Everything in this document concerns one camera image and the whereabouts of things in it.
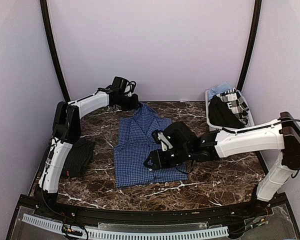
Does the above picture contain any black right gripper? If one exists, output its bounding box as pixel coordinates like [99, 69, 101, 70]
[144, 145, 193, 170]

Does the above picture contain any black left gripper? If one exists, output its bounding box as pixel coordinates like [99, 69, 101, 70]
[115, 93, 142, 111]

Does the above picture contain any blue checkered long sleeve shirt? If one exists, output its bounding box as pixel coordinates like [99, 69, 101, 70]
[113, 103, 188, 189]

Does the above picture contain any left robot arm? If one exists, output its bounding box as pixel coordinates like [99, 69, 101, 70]
[38, 81, 140, 195]

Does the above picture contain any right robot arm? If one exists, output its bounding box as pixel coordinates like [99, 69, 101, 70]
[143, 111, 300, 217]

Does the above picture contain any folded black striped shirt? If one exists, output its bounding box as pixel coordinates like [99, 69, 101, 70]
[61, 137, 95, 178]

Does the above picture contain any black garment in basket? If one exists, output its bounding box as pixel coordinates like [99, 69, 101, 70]
[208, 95, 245, 129]

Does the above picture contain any white plastic laundry basket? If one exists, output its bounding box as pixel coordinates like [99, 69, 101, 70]
[205, 88, 255, 130]

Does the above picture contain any light blue shirt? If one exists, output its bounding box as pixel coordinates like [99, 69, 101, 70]
[208, 82, 233, 101]

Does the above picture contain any black white plaid shirt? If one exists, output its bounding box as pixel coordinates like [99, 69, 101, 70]
[216, 87, 250, 125]

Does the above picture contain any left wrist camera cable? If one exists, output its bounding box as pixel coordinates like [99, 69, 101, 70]
[123, 79, 138, 97]

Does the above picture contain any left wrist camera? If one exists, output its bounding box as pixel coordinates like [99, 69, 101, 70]
[112, 76, 128, 91]

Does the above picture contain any black front rail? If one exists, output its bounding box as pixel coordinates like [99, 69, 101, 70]
[17, 193, 287, 226]

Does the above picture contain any white slotted cable duct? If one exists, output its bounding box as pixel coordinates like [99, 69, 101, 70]
[22, 214, 229, 240]

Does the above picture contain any left black corner post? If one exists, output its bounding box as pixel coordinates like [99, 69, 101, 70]
[39, 0, 71, 102]

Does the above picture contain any black corner post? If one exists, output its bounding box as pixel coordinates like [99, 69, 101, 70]
[39, 0, 71, 102]
[236, 0, 262, 91]

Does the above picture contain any right black corner post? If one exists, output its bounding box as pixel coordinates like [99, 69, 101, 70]
[236, 0, 262, 91]

